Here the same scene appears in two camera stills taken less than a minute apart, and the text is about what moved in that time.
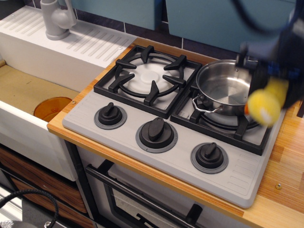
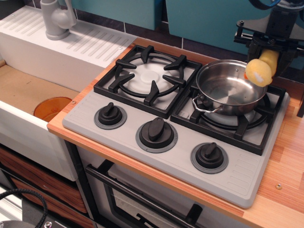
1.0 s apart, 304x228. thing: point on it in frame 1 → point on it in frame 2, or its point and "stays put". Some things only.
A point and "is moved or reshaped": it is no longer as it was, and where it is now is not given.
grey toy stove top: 219,165 stays put
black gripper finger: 260,76 → 254,50
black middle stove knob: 156,136 stays put
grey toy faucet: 58,21 stays put
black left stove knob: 110,117 stays put
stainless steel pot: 222,84 stays put
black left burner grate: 148,80 stays put
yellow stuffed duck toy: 263,106 is moved or reshaped
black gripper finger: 295,93 → 286,56
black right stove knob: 209,158 stays put
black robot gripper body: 284,57 → 280,29
